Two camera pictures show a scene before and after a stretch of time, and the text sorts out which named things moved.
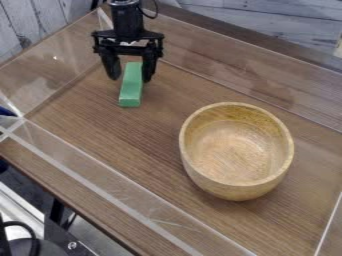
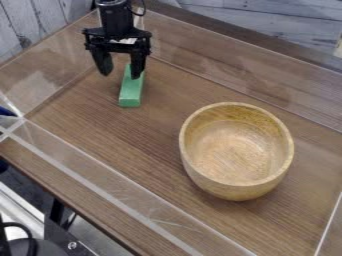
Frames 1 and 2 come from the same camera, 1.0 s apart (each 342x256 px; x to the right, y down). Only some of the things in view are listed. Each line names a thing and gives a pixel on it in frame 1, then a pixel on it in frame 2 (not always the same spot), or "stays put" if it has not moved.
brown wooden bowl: (235, 148) stays put
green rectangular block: (131, 84) stays put
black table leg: (56, 212) stays put
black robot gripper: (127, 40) -> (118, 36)
